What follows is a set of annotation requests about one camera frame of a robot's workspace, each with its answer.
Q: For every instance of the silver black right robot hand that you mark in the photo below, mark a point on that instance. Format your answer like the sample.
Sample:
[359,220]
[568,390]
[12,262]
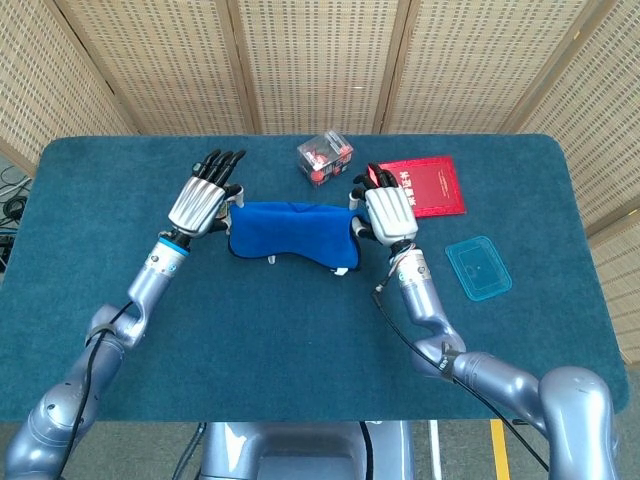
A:
[390,212]

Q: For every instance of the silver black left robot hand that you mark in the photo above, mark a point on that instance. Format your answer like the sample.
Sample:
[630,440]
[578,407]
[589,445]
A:
[197,205]

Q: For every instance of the blue cloth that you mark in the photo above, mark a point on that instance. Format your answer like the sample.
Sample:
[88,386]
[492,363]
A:
[300,230]

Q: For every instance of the silver-blue right robot arm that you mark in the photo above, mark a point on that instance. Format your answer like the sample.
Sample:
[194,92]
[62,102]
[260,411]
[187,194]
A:
[575,400]

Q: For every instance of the silver-blue left robot arm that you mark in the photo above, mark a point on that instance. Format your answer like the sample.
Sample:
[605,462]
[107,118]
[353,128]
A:
[65,400]

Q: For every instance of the red certificate folder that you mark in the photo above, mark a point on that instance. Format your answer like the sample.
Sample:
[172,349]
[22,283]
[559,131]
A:
[440,185]

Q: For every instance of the clear box red black parts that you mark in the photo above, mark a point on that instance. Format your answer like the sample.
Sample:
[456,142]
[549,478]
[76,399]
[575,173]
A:
[325,160]

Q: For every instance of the teal transparent plastic lid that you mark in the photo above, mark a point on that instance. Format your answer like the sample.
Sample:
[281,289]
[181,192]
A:
[479,267]

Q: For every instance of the teal felt table cover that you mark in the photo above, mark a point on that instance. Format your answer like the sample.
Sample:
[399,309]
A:
[250,340]

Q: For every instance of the woven wooden folding screen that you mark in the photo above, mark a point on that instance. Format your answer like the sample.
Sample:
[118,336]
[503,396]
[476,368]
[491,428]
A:
[320,60]

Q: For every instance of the silver-blue robot torso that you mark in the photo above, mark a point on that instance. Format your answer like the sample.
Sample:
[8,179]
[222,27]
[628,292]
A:
[300,455]

